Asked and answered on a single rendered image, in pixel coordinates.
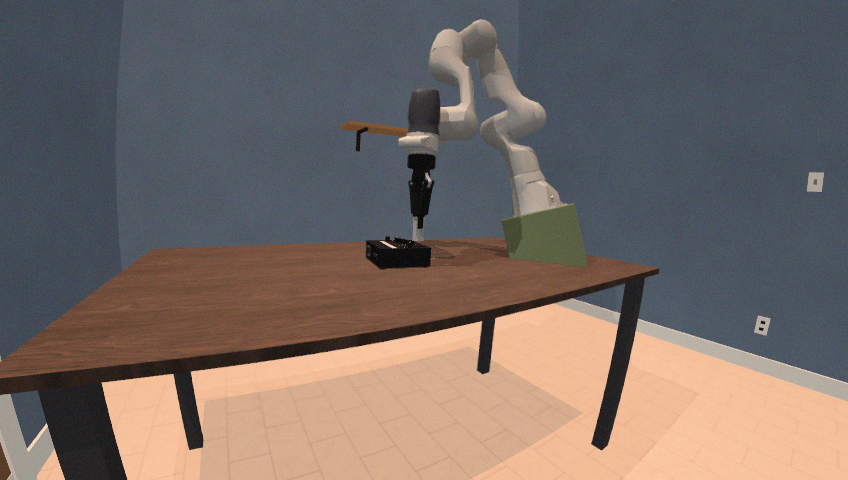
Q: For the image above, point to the black lighting desk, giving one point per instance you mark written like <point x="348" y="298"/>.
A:
<point x="398" y="253"/>

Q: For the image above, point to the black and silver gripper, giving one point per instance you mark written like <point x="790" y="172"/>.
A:
<point x="420" y="176"/>

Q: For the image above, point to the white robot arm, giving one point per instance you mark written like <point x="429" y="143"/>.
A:
<point x="522" y="116"/>

